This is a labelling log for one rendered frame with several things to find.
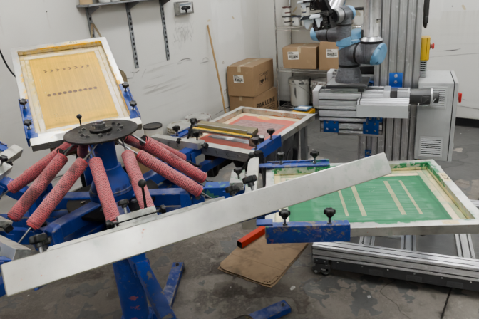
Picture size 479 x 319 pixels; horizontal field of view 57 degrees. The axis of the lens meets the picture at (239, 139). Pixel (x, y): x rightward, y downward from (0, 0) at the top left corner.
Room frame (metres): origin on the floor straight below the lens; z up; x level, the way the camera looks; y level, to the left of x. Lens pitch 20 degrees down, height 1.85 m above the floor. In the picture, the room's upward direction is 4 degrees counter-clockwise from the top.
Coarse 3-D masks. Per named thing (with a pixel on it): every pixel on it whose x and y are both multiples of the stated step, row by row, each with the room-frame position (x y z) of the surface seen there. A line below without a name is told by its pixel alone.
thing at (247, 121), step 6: (240, 120) 2.84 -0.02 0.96; (246, 120) 2.83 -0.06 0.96; (252, 120) 2.82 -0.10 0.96; (258, 120) 2.81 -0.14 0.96; (264, 120) 2.80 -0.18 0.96; (246, 126) 2.71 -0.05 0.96; (252, 126) 2.70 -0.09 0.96; (204, 138) 2.54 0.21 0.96; (210, 138) 2.53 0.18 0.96; (222, 144) 2.41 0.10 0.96
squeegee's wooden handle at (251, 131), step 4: (196, 124) 2.53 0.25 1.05; (204, 124) 2.51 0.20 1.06; (208, 124) 2.50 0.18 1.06; (212, 124) 2.49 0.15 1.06; (216, 124) 2.48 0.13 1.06; (220, 124) 2.47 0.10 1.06; (224, 124) 2.46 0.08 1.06; (228, 124) 2.45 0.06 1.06; (236, 128) 2.38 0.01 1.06; (240, 128) 2.37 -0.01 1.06; (244, 128) 2.36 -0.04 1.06; (248, 128) 2.35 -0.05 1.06; (252, 128) 2.34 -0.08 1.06; (256, 128) 2.33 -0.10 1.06; (248, 132) 2.30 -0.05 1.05; (252, 132) 2.29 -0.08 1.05; (256, 132) 2.32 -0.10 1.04; (252, 136) 2.29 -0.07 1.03
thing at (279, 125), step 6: (270, 120) 2.79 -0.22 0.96; (276, 120) 2.78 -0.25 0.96; (282, 120) 2.77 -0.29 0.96; (288, 120) 2.76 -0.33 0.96; (258, 126) 2.69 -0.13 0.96; (264, 126) 2.68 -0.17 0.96; (270, 126) 2.67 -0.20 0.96; (276, 126) 2.66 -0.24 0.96; (282, 126) 2.65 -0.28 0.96; (288, 126) 2.64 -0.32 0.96; (258, 132) 2.57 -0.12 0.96; (264, 132) 2.56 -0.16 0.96; (276, 132) 2.54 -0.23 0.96; (264, 138) 2.45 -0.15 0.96; (228, 144) 2.41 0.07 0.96; (234, 144) 2.40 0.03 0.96; (240, 144) 2.39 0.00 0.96; (246, 144) 2.38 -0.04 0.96
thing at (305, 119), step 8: (232, 112) 2.95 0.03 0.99; (240, 112) 3.01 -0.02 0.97; (248, 112) 3.01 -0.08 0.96; (256, 112) 2.97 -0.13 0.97; (264, 112) 2.93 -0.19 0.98; (272, 112) 2.89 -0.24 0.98; (280, 112) 2.86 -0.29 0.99; (288, 112) 2.84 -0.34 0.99; (296, 112) 2.83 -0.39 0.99; (216, 120) 2.78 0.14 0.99; (224, 120) 2.85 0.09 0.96; (304, 120) 2.63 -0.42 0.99; (312, 120) 2.71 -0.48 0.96; (288, 128) 2.50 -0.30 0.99; (296, 128) 2.52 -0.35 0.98; (184, 136) 2.51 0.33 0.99; (288, 136) 2.44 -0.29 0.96
